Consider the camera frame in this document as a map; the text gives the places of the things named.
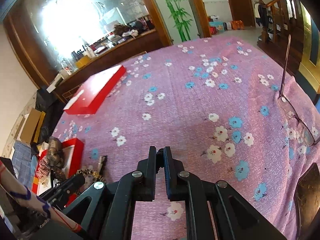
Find leopard print scrunchie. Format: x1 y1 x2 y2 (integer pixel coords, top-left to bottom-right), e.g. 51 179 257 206
76 168 106 196

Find red box lid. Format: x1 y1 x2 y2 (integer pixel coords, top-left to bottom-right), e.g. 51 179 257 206
63 65 126 115

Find grey organza scrunchie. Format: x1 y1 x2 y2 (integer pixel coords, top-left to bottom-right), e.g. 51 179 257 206
46 137 65 168

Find red plaid scrunchie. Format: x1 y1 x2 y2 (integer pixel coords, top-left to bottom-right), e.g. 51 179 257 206
35 155 51 181

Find cardboard box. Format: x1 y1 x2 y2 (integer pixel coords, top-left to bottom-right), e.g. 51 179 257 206
16 108 46 146

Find purple frame eyeglasses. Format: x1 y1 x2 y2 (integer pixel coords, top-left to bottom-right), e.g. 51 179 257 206
278 34 319 146

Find purple floral bedspread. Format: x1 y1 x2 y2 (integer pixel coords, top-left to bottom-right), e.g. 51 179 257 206
53 36 319 239

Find wooden staircase railing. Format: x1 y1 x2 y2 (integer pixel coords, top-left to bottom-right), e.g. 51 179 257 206
254 0 304 64

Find left forearm with strap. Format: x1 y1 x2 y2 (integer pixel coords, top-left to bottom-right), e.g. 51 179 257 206
1 161 82 233

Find black flower hair clip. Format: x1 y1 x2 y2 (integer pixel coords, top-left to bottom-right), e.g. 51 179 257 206
156 148 164 174

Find black smartphone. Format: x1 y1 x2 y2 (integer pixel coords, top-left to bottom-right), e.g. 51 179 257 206
294 163 320 239

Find brown wooden door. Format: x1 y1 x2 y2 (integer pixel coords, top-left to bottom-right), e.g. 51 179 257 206
228 0 255 27

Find red open gift box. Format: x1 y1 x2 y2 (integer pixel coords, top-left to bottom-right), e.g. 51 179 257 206
31 138 84 196

